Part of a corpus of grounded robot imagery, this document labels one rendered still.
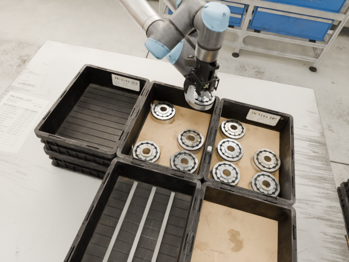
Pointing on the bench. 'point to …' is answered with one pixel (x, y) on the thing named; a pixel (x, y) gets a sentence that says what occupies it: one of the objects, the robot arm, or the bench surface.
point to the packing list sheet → (18, 119)
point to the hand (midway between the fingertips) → (193, 97)
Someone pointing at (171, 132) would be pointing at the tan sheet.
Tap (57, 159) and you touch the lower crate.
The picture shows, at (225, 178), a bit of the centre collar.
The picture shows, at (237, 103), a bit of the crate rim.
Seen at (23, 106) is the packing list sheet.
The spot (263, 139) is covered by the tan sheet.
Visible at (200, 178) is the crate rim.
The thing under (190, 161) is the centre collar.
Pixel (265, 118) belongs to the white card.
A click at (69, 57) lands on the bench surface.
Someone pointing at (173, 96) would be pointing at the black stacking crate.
